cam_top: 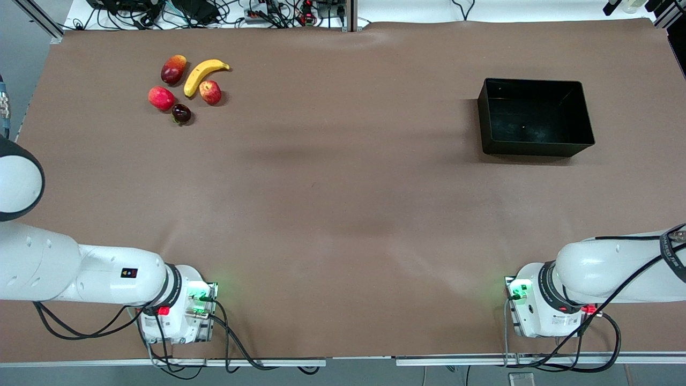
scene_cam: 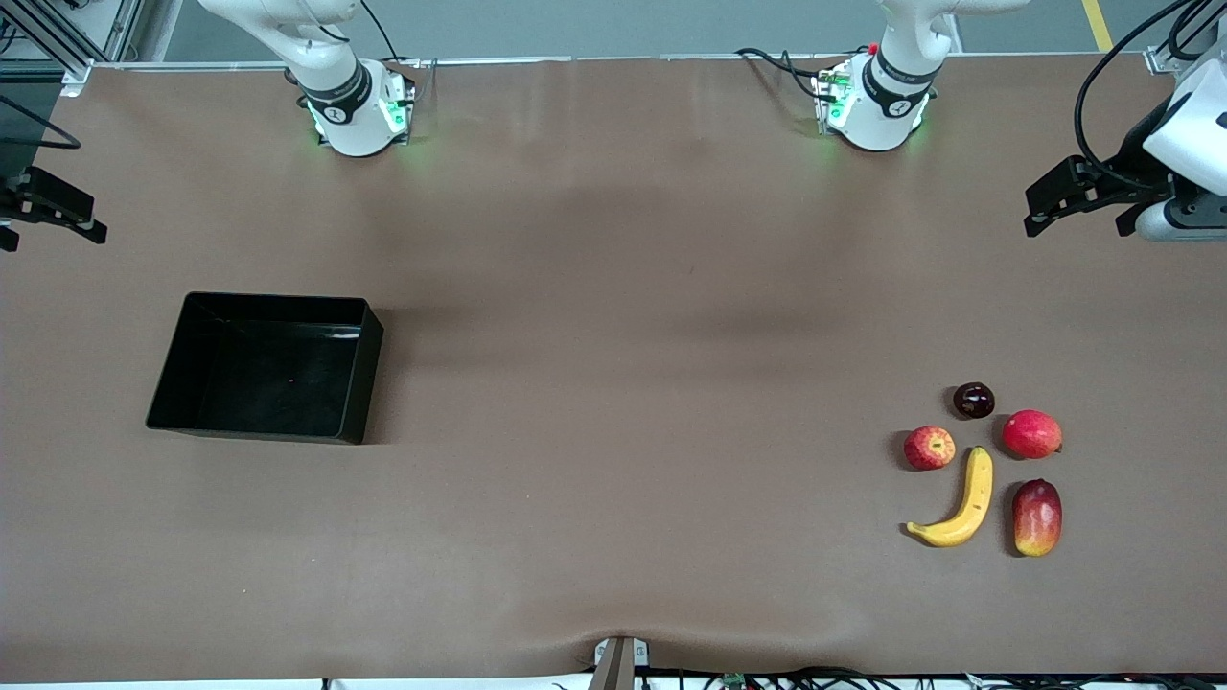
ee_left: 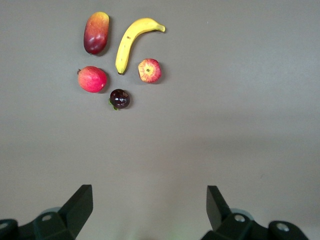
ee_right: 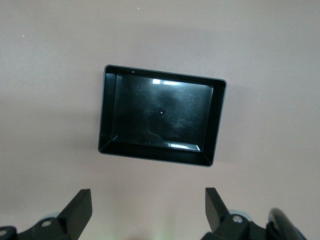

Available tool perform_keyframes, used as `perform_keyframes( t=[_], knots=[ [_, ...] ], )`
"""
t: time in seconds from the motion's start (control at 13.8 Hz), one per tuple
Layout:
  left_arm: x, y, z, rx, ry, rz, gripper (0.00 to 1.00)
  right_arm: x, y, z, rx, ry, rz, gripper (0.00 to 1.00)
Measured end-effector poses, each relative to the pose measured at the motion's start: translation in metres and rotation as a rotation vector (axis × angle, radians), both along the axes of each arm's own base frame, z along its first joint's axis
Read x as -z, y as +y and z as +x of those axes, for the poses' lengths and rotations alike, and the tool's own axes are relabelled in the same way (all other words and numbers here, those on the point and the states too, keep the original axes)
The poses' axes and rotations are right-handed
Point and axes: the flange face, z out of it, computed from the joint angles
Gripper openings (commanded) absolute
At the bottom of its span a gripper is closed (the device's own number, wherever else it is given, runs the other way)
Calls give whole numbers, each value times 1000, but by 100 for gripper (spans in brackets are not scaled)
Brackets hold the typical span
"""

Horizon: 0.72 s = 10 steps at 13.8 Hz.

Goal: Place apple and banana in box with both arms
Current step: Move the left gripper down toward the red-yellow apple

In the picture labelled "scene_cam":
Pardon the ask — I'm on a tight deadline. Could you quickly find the black rectangular plastic box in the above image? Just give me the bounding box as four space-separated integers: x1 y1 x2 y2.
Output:
146 292 384 446

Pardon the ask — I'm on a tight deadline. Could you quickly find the red yellow apple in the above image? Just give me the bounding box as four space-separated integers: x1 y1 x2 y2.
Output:
904 425 957 472

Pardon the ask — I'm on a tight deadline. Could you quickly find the yellow banana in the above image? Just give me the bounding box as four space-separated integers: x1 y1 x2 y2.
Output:
906 446 995 548

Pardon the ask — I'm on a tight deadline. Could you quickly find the grey aluminium corner strut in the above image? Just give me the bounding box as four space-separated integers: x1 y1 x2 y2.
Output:
1144 0 1227 76

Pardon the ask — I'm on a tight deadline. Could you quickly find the round red peach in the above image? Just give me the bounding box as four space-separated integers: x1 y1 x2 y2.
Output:
1003 409 1063 459

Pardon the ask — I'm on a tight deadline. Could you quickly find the red yellow mango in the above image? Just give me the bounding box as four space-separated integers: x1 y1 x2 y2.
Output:
1012 479 1063 558

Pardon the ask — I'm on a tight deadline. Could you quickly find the brown table cover mat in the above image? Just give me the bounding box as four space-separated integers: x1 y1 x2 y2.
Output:
0 53 1227 683

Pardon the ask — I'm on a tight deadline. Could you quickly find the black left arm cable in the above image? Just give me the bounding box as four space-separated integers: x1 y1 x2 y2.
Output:
1073 0 1227 193

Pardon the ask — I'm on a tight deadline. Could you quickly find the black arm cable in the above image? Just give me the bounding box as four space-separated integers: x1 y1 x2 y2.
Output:
0 94 82 151
1073 0 1227 193

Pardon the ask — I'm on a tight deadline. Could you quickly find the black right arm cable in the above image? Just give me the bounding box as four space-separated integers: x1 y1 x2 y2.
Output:
0 94 82 151

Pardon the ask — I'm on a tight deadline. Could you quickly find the silver aluminium frame strut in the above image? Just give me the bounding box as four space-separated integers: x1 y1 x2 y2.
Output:
96 0 147 63

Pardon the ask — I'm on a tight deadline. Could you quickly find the black left base cable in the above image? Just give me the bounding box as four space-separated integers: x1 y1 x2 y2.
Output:
734 45 827 104

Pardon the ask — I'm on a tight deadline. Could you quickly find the black base cable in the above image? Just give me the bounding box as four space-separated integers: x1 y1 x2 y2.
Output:
734 45 827 104
359 0 423 70

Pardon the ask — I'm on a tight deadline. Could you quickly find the black right base cable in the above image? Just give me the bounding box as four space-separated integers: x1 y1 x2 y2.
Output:
359 0 423 70

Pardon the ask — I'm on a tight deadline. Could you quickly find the aluminium table edge rail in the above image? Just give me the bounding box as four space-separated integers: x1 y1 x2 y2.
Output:
62 50 1185 76

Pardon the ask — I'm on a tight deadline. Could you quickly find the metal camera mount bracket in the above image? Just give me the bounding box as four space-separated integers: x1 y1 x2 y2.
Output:
592 635 651 690

